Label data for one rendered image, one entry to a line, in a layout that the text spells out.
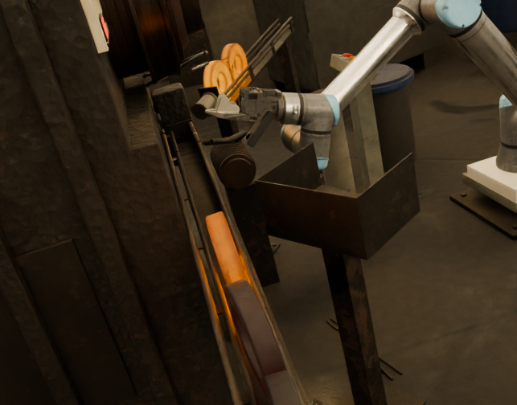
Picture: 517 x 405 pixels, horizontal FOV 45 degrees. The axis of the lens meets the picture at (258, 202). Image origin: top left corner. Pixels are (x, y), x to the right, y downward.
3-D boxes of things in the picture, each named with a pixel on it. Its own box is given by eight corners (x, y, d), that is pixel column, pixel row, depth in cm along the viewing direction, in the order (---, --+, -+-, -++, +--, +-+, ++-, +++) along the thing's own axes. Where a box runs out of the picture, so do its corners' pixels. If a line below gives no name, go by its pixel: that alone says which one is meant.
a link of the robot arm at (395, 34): (417, -27, 193) (269, 132, 197) (440, -26, 182) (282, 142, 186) (437, 1, 199) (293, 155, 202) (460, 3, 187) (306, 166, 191)
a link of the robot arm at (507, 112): (526, 127, 233) (525, 82, 226) (559, 138, 218) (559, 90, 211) (491, 138, 230) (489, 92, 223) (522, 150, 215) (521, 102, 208)
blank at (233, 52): (216, 54, 220) (224, 53, 218) (232, 37, 231) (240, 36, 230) (228, 93, 228) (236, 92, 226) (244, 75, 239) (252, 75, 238)
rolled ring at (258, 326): (234, 257, 98) (214, 265, 97) (272, 319, 81) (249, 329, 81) (261, 346, 106) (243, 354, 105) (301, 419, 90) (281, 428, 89)
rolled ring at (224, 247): (237, 256, 97) (217, 263, 97) (264, 330, 108) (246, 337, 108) (215, 190, 112) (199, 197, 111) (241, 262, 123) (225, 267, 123)
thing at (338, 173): (335, 218, 259) (313, 100, 236) (326, 206, 269) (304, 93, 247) (363, 210, 260) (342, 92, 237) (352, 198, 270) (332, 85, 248)
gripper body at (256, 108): (236, 86, 174) (278, 87, 177) (235, 116, 177) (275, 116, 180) (242, 92, 167) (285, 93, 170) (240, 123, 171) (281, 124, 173)
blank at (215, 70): (198, 72, 208) (207, 71, 207) (216, 54, 220) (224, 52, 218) (211, 113, 216) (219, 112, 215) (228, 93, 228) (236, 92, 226)
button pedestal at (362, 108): (368, 210, 258) (344, 67, 232) (349, 189, 280) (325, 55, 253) (404, 198, 260) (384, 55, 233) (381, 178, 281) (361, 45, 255)
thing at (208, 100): (194, 120, 208) (189, 104, 205) (205, 108, 215) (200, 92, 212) (210, 119, 206) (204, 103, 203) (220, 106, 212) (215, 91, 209)
